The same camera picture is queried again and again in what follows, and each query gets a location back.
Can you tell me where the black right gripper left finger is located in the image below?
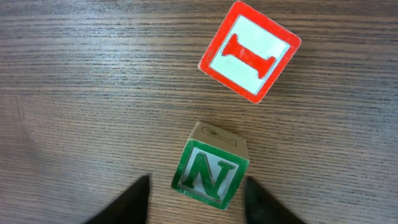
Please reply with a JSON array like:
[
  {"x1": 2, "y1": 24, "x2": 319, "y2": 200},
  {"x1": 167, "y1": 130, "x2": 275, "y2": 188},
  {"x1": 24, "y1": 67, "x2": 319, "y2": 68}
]
[{"x1": 85, "y1": 175, "x2": 150, "y2": 224}]

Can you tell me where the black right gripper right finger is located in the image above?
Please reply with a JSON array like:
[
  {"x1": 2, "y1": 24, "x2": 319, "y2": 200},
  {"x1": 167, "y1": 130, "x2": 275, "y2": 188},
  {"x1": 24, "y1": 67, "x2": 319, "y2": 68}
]
[{"x1": 244, "y1": 176, "x2": 305, "y2": 224}]

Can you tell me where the red I block lower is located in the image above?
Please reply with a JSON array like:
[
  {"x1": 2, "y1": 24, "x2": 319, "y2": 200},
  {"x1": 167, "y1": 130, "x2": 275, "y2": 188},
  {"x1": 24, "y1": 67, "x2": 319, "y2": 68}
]
[{"x1": 198, "y1": 1, "x2": 302, "y2": 103}]

